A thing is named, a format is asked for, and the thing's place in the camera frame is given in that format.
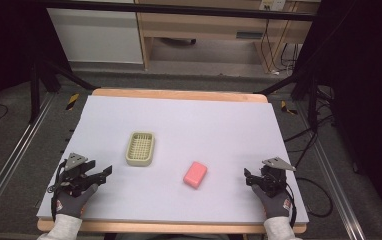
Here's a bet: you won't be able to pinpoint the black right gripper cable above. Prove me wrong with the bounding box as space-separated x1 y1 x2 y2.
283 182 298 228

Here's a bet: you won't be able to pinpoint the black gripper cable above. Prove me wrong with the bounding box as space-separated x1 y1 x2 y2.
46 161 67 223
283 182 298 228

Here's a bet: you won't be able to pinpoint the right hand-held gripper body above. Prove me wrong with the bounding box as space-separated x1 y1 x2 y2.
249 157 297 198

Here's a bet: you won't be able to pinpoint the person's left hand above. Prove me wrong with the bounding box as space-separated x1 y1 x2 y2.
54 182 100 220

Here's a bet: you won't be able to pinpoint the wooden desk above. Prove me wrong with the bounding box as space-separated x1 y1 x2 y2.
134 0 317 73

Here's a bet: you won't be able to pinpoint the white cabinet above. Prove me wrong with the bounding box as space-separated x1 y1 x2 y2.
46 7 145 65

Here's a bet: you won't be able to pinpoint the looped black floor cable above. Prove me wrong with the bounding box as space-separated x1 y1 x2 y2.
294 176 334 219

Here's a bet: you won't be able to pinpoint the yellow black tape marker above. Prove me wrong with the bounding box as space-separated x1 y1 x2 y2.
280 100 297 116
65 92 80 112

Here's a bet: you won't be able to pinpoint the hanging desk cables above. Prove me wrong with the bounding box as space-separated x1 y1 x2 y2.
259 18 301 74

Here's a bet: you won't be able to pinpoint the white power strip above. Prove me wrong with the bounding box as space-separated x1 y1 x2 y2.
259 0 286 11

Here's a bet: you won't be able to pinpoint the black metal stand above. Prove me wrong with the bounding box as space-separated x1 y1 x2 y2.
28 58 98 124
253 69 321 129

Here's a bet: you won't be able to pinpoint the black horizontal bar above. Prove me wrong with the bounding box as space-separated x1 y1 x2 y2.
40 0 317 22

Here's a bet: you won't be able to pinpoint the metal floor rail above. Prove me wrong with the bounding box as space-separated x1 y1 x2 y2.
0 92 56 232
296 101 368 240

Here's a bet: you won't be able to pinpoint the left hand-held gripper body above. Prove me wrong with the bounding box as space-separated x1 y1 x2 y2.
50 152 97 198

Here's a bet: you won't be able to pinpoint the beige soap dish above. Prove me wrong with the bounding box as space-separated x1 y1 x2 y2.
125 131 156 167

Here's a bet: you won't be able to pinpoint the person's right hand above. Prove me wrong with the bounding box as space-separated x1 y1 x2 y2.
251 184 294 220

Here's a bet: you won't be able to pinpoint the white foam board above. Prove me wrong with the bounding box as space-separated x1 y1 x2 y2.
36 95 310 225

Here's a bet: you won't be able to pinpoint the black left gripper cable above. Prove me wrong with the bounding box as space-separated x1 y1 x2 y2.
46 161 67 223

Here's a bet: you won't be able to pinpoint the wooden table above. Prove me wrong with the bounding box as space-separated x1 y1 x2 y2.
36 87 309 235

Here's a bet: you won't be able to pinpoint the black cable bundle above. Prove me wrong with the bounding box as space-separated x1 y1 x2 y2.
283 84 336 169

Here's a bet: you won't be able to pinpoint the pink soap bar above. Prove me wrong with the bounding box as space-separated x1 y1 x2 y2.
182 161 209 190

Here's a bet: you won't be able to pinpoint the black curtain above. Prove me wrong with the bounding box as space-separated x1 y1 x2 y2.
293 0 382 233
0 0 72 121

